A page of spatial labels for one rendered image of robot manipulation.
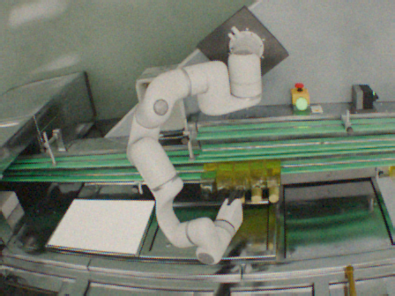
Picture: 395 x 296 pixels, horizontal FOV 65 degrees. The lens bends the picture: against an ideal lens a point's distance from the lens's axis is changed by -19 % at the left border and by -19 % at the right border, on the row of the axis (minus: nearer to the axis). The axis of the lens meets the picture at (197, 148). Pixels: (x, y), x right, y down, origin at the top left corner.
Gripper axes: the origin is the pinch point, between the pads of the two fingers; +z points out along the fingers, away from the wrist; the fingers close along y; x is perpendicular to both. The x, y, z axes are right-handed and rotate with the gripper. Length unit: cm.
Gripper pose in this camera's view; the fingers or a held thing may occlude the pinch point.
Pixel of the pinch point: (239, 199)
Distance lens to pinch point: 123.9
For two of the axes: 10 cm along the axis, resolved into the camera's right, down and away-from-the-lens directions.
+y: -1.4, -8.6, -4.9
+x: -9.1, -0.8, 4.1
